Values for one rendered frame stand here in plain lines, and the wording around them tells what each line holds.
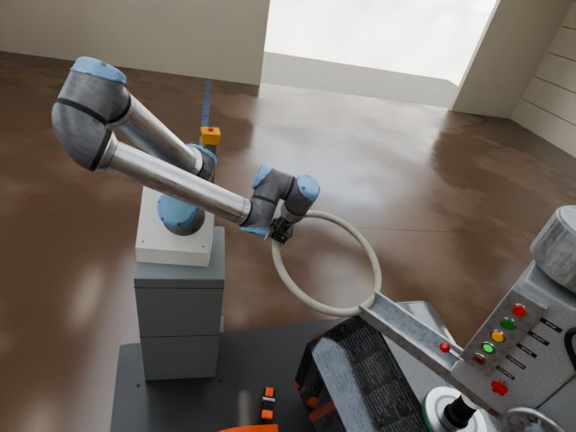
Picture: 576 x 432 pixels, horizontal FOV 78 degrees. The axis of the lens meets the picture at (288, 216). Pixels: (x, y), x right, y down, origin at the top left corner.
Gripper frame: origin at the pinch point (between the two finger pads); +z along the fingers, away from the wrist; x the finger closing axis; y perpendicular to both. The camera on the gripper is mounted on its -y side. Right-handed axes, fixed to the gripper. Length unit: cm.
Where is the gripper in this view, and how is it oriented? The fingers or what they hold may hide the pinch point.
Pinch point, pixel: (273, 240)
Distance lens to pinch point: 146.4
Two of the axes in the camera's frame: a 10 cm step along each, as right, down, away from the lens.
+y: -2.9, 6.4, -7.1
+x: 8.8, 4.7, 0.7
